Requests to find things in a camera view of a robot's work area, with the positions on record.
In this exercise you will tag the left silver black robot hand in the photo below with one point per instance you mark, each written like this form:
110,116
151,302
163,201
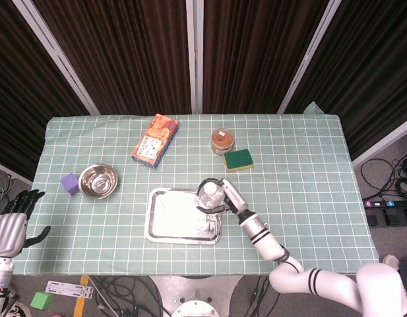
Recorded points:
7,231

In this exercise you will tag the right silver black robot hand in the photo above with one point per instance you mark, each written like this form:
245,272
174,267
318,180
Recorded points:
234,198

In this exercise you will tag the transparent plastic water bottle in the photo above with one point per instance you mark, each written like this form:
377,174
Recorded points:
210,193

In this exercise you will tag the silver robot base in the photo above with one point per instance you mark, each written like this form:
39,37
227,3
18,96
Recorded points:
195,294

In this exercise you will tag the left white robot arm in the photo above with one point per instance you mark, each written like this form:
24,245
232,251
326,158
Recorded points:
0,277

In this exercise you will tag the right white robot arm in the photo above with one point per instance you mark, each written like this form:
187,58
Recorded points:
266,241

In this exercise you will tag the rectangular stainless steel tray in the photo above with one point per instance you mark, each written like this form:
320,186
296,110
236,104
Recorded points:
176,218

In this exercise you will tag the green yellow scouring sponge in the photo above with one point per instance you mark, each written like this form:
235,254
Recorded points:
238,159

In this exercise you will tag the green white checked tablecloth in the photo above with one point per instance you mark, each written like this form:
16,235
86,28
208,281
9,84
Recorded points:
289,198

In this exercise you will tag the clear round snack jar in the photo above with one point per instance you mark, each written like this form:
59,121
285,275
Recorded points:
223,140

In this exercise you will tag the green foam cube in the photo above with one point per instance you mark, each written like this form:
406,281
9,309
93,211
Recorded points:
41,300

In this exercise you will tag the purple foam cube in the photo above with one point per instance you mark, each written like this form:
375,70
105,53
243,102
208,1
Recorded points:
69,185

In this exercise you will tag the white perforated metal strip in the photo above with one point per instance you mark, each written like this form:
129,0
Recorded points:
69,290

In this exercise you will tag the orange blue biscuit box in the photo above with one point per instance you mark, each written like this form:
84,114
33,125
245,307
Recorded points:
155,140

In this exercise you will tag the yellow floor tape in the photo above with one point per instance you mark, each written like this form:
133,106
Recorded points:
80,297

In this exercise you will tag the round stainless steel bowl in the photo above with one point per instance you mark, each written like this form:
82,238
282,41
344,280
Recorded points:
98,182

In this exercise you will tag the dark corrugated partition panel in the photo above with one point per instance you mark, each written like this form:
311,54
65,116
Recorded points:
371,76
256,53
18,99
124,53

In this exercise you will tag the black numbered power strip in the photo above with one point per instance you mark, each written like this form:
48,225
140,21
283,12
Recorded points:
388,211

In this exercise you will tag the white shoe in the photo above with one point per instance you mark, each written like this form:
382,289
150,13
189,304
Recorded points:
391,261

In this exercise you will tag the white partition post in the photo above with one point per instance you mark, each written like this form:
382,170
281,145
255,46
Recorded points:
194,56
308,56
383,143
54,56
12,171

